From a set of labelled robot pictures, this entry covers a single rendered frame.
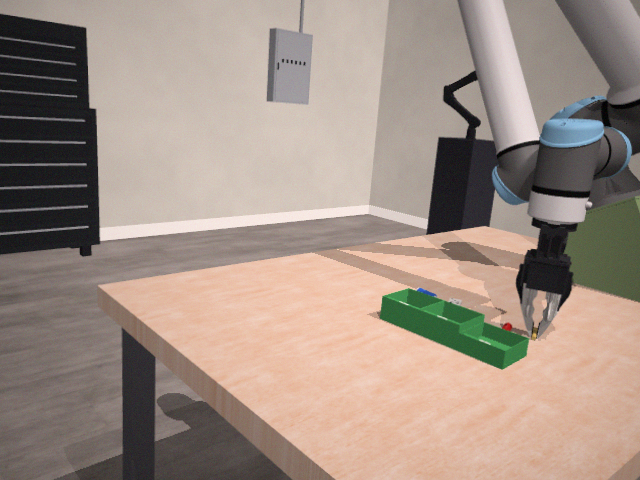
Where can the green three-compartment bin rack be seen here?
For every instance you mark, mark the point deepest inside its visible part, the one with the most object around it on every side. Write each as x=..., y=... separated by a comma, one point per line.
x=491, y=344

